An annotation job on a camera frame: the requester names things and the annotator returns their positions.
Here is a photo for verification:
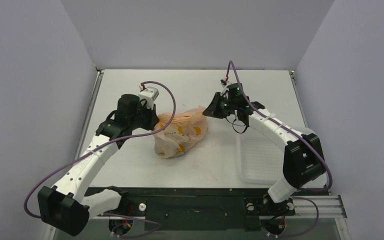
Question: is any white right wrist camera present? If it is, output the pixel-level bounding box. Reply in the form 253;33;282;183
220;76;232;96

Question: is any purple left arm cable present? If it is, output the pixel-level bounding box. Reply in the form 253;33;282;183
23;80;177;220

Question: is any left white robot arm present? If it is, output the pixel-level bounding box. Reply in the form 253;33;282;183
37;91;159;236

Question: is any white perforated plastic tray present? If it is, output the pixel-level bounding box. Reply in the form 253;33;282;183
236;127;328;186

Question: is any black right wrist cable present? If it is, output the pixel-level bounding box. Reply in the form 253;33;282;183
225;115;251;135

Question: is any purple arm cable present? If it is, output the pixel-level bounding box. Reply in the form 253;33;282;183
226;60;334;239
23;80;177;220

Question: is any orange translucent plastic bag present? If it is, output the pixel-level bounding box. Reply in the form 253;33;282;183
153;106;209;159

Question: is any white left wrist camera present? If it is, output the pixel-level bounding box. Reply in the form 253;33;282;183
138;87;160;110

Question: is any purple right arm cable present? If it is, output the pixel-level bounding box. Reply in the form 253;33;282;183
226;60;334;239

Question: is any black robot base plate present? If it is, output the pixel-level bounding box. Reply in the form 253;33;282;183
104;187;322;238

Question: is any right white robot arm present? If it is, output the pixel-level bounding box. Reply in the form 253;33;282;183
203;80;327;214

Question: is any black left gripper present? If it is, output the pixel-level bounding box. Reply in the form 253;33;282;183
129;100;159;131

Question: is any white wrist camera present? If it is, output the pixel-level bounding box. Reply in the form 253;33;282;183
138;87;160;110
220;76;232;96

